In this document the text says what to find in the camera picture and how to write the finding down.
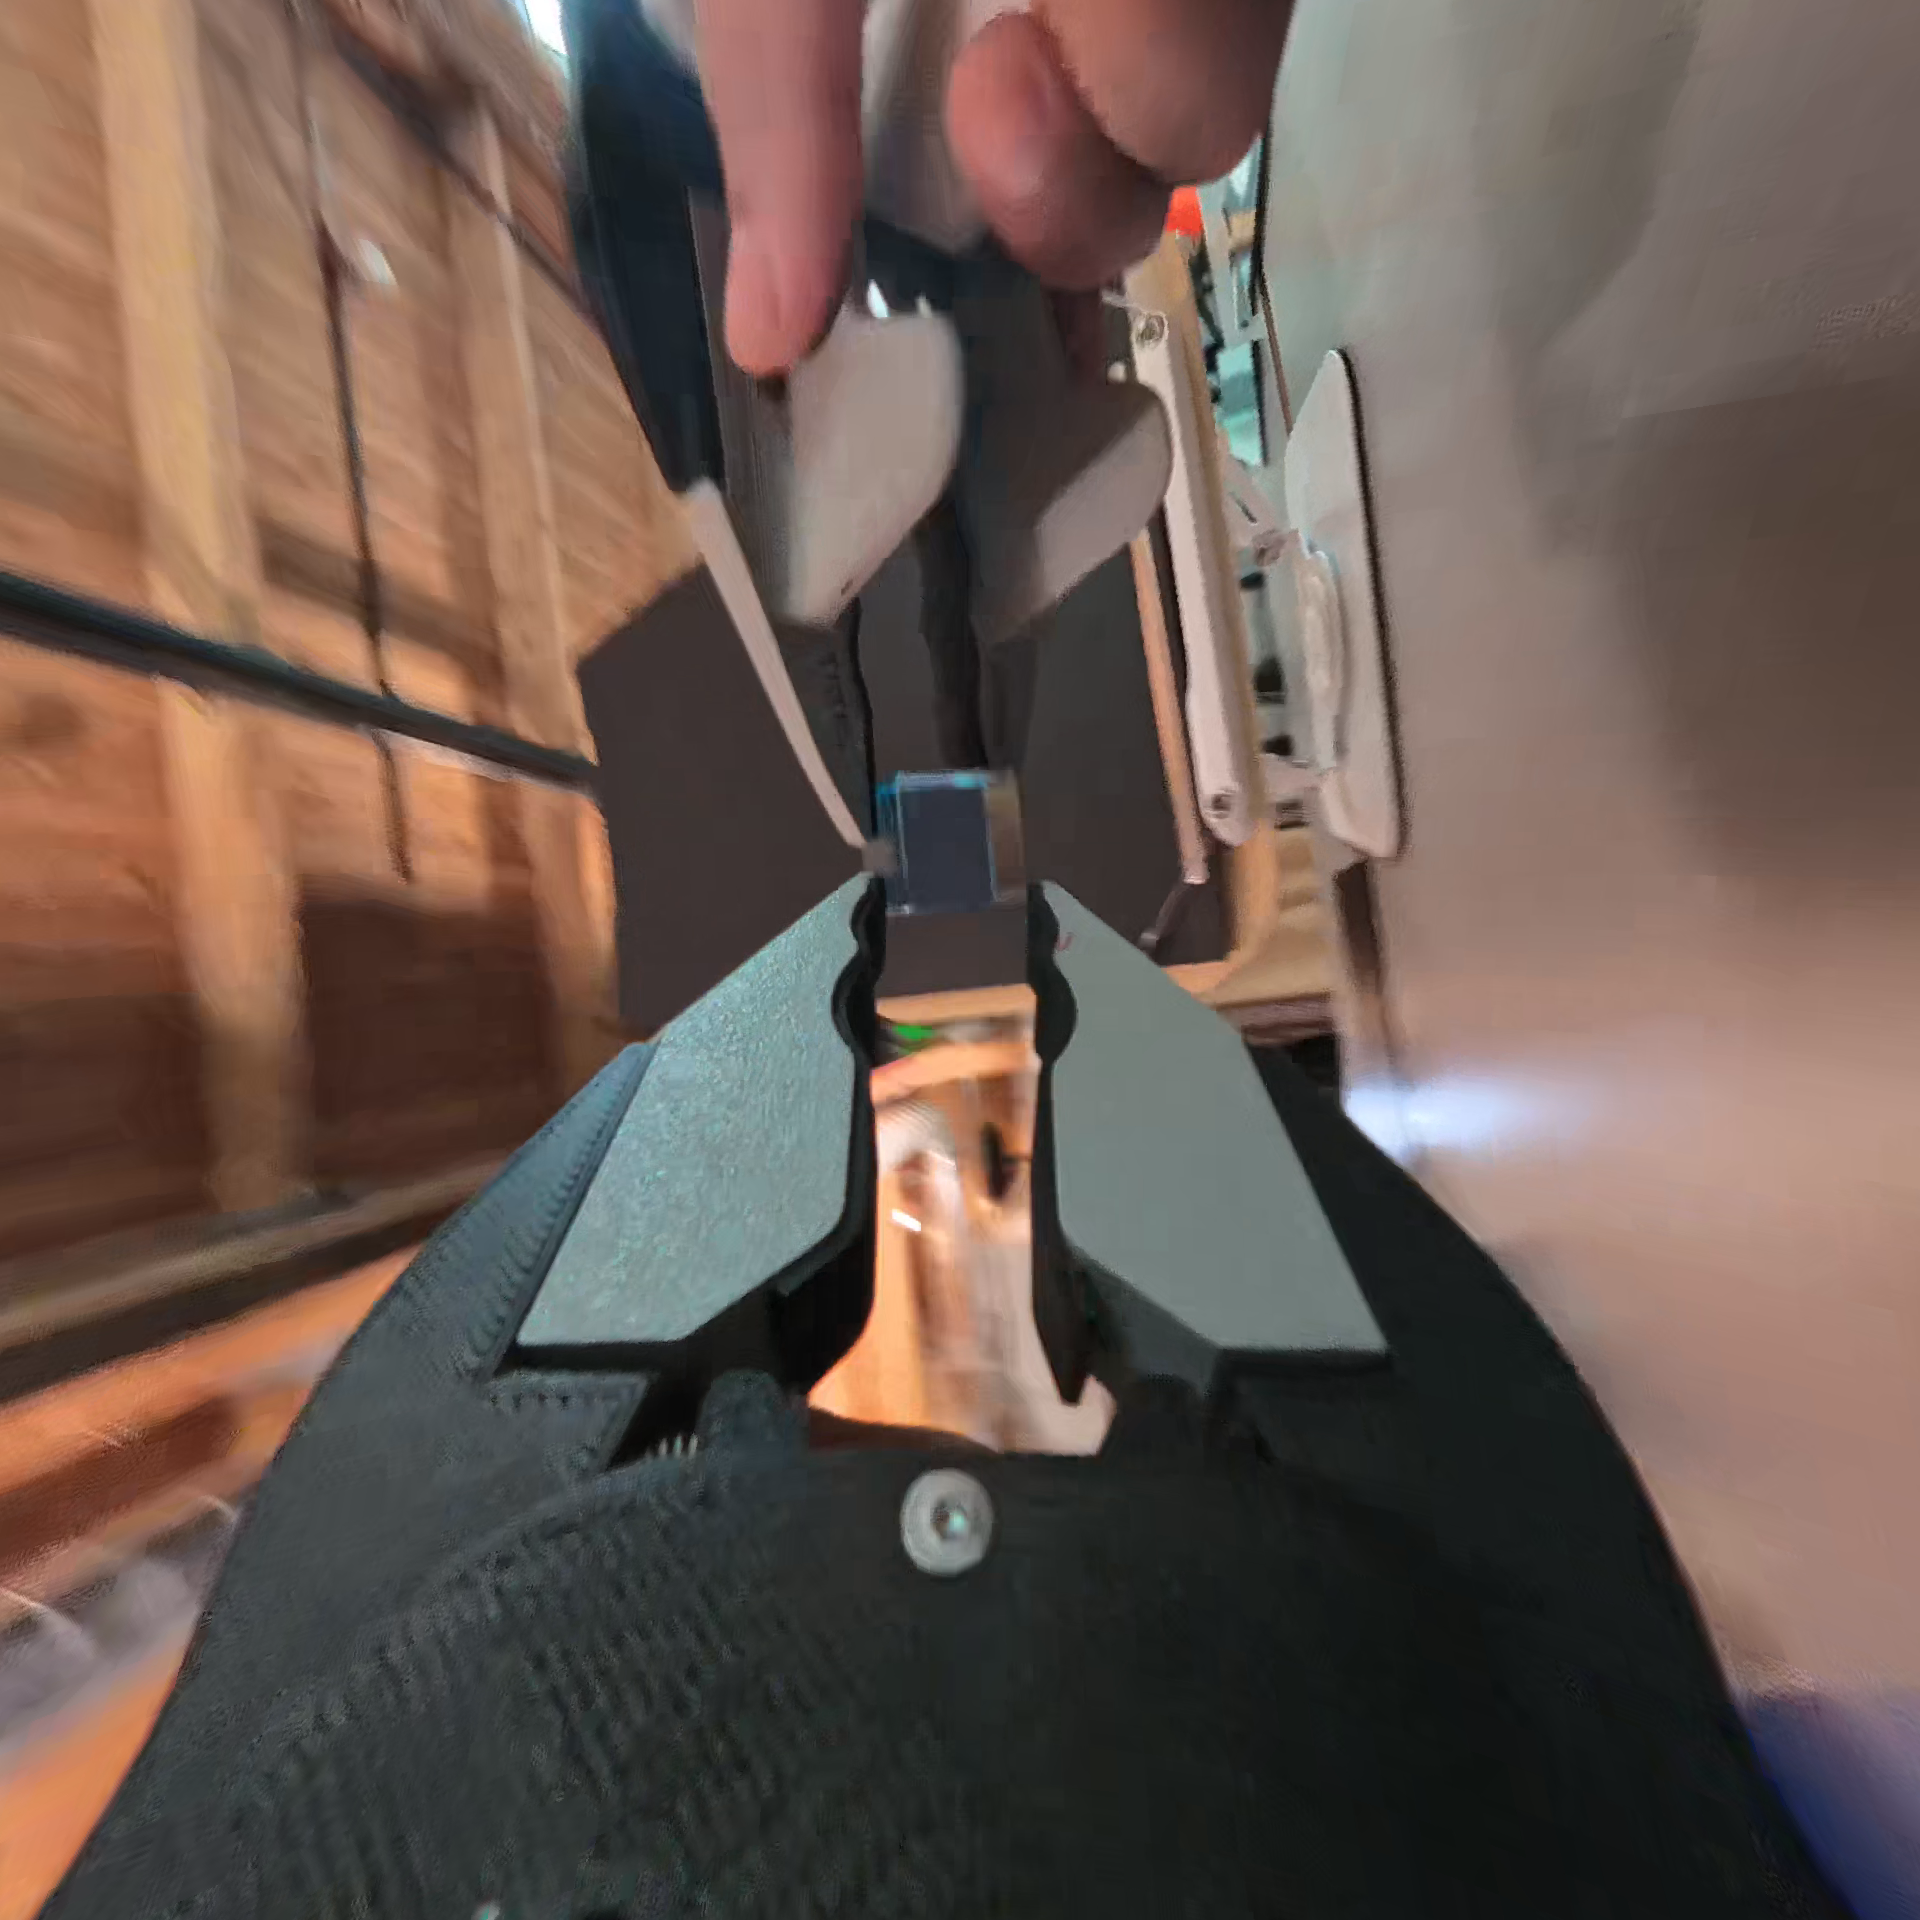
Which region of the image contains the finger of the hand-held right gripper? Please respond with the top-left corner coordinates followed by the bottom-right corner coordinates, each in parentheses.
top-left (964, 628), bottom-right (1054, 845)
top-left (681, 478), bottom-right (892, 879)

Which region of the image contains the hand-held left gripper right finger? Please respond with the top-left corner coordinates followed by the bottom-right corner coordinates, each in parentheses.
top-left (1026, 879), bottom-right (1392, 1407)

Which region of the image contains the person's right hand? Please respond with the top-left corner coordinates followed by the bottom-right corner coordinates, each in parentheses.
top-left (696, 0), bottom-right (1300, 382)

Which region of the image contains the black monitor with wooden edge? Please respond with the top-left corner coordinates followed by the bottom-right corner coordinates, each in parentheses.
top-left (578, 539), bottom-right (1336, 1054)

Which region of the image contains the dark blue cube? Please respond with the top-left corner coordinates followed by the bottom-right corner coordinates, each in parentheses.
top-left (874, 766), bottom-right (1035, 916)

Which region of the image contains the black ceiling rail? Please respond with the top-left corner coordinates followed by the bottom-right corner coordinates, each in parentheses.
top-left (0, 566), bottom-right (603, 789)

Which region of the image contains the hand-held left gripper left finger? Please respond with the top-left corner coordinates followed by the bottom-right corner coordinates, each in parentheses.
top-left (513, 873), bottom-right (887, 1393)

